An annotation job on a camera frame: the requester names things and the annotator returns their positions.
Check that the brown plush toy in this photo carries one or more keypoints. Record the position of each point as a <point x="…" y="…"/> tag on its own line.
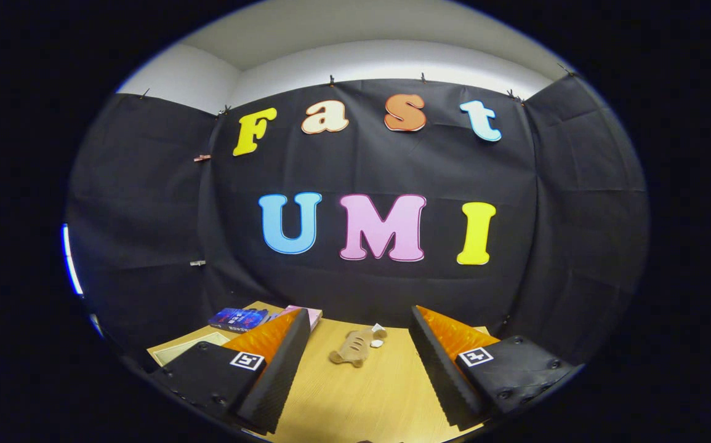
<point x="352" y="349"/>

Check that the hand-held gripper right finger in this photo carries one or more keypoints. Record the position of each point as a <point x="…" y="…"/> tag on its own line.
<point x="438" y="369"/>

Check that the dark blue book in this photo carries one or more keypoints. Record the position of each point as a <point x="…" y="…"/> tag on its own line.
<point x="238" y="319"/>

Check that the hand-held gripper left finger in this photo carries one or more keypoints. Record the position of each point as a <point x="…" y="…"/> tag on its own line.
<point x="281" y="375"/>

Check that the pink book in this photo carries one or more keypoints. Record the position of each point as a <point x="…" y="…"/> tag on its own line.
<point x="313" y="317"/>

